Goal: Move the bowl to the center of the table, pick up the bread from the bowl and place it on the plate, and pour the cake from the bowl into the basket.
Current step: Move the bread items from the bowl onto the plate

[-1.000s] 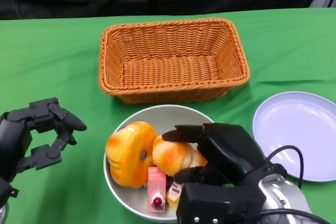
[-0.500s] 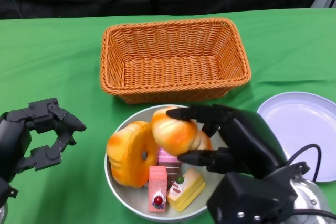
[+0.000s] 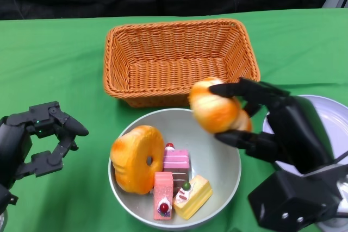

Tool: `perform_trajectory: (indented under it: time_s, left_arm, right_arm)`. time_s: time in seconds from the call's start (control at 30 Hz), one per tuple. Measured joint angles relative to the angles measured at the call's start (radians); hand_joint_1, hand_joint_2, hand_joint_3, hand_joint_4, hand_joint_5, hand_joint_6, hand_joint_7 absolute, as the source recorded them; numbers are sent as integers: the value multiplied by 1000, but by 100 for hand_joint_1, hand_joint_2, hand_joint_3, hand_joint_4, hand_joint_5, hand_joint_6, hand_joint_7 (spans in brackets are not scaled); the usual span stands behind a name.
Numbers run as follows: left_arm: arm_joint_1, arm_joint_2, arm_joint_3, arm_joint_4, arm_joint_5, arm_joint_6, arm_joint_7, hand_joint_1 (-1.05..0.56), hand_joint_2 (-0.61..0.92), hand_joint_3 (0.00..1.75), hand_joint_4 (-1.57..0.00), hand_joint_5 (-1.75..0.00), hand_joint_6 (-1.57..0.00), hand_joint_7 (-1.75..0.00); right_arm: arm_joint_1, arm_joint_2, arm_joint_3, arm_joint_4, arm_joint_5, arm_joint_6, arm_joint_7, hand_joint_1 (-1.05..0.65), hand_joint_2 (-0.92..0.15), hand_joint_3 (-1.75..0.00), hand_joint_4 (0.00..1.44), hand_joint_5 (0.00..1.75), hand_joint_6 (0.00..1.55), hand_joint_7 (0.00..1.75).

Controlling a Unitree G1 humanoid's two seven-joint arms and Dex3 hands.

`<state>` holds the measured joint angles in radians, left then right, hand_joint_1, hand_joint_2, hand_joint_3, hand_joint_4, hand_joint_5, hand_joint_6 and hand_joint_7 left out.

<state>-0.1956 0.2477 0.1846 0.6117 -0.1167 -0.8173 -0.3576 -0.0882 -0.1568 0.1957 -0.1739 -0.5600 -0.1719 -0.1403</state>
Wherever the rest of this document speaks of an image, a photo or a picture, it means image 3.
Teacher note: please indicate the green tablecloth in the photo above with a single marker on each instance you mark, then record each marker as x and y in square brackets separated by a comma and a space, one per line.
[54, 66]

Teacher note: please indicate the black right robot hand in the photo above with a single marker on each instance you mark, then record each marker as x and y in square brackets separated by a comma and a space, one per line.
[299, 134]

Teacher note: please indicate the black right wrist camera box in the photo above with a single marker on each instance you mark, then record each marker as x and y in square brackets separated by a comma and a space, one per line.
[288, 199]

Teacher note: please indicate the chocolate layered cake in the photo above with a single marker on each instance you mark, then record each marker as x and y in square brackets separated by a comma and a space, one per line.
[179, 180]

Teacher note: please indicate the orange wicker basket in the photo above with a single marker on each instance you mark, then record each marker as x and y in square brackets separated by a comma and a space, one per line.
[176, 52]

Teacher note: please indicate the lavender plate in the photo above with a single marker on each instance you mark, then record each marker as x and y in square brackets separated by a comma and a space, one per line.
[331, 118]

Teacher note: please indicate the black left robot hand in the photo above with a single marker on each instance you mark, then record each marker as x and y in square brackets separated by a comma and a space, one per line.
[16, 139]

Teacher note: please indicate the yellow cake slice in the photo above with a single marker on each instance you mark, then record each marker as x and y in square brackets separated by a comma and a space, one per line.
[193, 196]

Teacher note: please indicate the pale green bowl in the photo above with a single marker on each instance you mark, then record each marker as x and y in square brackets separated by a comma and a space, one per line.
[214, 166]

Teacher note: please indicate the orange donut bread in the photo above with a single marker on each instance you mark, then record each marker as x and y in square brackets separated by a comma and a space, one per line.
[133, 158]

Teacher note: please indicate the slim pink cherry cake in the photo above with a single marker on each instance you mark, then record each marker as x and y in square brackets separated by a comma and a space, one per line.
[163, 188]

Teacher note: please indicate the striped croissant bread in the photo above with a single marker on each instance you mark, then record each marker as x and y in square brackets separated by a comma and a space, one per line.
[214, 112]

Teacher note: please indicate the pink layered cake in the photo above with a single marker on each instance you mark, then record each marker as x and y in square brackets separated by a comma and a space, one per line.
[176, 158]

